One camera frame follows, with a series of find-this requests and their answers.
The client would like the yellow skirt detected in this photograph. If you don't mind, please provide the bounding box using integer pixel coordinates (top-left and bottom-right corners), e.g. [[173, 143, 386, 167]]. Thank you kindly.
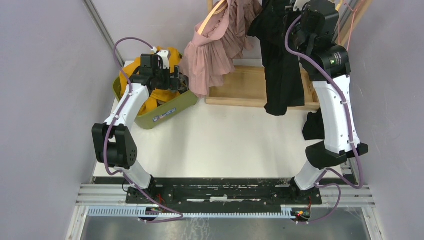
[[118, 47, 189, 116]]

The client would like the black skirt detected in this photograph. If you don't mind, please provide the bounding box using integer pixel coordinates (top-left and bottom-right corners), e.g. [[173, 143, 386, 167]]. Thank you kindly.
[[247, 0, 305, 116]]

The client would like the cream hanger of yellow skirt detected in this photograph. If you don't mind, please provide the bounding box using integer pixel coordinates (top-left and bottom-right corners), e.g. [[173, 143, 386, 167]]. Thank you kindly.
[[335, 0, 344, 11]]

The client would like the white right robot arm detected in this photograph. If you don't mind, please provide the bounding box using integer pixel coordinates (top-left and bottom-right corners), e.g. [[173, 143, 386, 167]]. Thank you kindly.
[[284, 0, 369, 204]]

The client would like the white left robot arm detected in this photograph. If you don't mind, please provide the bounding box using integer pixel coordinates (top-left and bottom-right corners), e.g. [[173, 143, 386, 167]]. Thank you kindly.
[[91, 50, 182, 204]]

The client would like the pink pleated skirt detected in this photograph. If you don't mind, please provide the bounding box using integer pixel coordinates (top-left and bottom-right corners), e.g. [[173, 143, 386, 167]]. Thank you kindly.
[[179, 0, 262, 98]]

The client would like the olive green plastic basket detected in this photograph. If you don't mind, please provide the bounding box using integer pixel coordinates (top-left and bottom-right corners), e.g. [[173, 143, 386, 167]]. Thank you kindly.
[[105, 81, 198, 130]]

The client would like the aluminium corner profile left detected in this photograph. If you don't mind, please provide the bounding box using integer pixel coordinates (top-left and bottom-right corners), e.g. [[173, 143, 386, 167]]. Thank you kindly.
[[82, 0, 125, 67]]

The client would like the aluminium corner profile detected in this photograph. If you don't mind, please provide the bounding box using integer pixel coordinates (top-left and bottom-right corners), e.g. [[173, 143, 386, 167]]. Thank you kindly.
[[82, 0, 125, 67], [337, 0, 363, 44]]

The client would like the black cloth on table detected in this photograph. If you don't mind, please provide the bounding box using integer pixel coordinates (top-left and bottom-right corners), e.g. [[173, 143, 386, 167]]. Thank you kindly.
[[302, 108, 325, 141]]

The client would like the aluminium corner profile right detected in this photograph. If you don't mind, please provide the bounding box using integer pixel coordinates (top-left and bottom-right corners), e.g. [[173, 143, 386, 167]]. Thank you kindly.
[[337, 0, 363, 44]]

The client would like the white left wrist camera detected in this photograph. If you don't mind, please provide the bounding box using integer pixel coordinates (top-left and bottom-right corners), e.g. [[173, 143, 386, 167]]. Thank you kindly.
[[151, 47, 171, 70]]

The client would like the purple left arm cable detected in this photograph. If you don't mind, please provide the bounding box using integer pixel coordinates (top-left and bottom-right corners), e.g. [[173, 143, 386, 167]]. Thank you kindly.
[[103, 37, 184, 224]]

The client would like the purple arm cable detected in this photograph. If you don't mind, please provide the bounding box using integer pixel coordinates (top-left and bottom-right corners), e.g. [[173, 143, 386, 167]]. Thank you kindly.
[[103, 37, 184, 224], [284, 13, 365, 225]]

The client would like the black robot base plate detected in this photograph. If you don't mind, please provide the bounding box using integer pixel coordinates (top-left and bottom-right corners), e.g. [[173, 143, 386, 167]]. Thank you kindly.
[[92, 177, 359, 214]]

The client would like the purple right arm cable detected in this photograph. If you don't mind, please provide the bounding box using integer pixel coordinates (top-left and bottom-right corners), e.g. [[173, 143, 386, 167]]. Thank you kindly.
[[284, 13, 365, 225]]

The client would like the grey slotted cable duct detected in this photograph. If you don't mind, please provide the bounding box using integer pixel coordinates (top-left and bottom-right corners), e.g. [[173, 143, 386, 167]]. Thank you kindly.
[[86, 206, 294, 220]]

